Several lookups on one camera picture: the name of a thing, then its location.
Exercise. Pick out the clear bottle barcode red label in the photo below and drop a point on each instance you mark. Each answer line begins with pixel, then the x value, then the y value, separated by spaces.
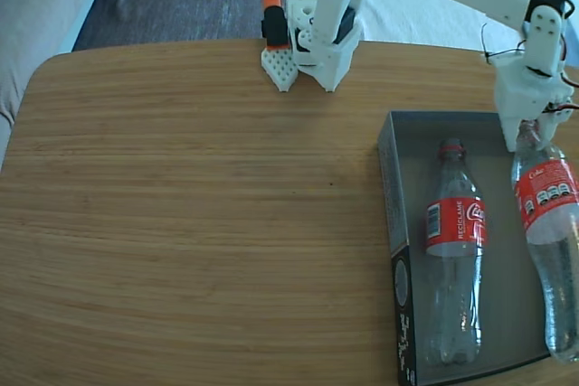
pixel 547 196

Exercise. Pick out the clear bottle Reciclame red label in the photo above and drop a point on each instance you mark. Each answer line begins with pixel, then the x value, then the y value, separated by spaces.
pixel 457 228

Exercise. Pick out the grey cardboard box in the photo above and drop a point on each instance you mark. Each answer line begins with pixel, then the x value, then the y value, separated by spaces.
pixel 497 246

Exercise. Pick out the white cloth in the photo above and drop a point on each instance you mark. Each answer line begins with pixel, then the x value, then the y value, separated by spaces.
pixel 429 24

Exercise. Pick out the orange and black clamp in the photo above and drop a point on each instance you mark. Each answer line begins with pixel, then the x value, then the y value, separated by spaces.
pixel 276 20

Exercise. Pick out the light beige sofa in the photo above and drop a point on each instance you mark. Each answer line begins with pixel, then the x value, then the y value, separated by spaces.
pixel 36 20

